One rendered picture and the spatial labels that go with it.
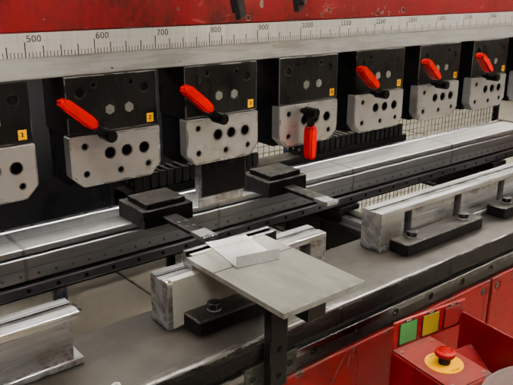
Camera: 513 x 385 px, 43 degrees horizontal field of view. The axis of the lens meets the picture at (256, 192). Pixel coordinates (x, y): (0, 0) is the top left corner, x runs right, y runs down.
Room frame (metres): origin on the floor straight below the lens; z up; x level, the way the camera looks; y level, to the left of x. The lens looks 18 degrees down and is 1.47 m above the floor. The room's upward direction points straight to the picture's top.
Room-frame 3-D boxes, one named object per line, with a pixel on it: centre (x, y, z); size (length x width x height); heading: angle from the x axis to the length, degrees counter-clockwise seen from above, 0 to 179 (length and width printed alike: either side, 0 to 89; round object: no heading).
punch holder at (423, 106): (1.49, -0.38, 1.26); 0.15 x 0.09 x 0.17; 129
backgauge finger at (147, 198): (1.26, 0.17, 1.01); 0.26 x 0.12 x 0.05; 39
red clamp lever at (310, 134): (1.18, -0.10, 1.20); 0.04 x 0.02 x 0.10; 39
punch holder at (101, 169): (0.99, 0.24, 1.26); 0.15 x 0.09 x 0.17; 129
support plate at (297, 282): (1.02, -0.03, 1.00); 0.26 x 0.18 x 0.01; 39
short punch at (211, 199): (1.13, 0.07, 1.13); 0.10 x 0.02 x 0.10; 129
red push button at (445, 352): (1.07, -0.36, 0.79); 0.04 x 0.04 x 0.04
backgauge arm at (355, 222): (1.81, -0.16, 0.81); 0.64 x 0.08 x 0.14; 39
